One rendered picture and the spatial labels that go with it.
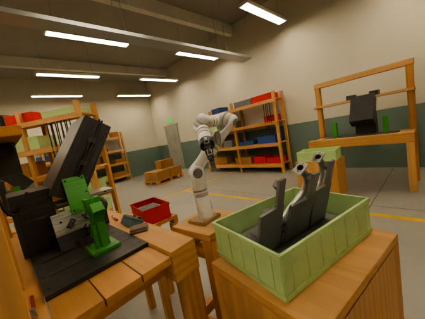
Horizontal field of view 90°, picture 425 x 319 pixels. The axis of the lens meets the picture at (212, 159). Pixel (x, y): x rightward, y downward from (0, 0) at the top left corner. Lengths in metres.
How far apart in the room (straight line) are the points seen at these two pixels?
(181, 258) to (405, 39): 5.57
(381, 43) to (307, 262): 5.39
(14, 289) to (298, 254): 0.85
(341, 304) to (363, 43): 5.52
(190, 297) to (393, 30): 5.69
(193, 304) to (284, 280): 0.55
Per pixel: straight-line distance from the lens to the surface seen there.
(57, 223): 1.47
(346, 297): 0.91
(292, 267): 0.83
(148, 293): 2.19
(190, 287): 1.17
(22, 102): 10.69
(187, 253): 1.09
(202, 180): 1.30
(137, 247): 1.18
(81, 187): 1.49
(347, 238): 1.09
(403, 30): 5.91
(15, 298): 0.88
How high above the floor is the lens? 1.37
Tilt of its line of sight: 7 degrees down
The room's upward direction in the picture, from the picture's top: 10 degrees counter-clockwise
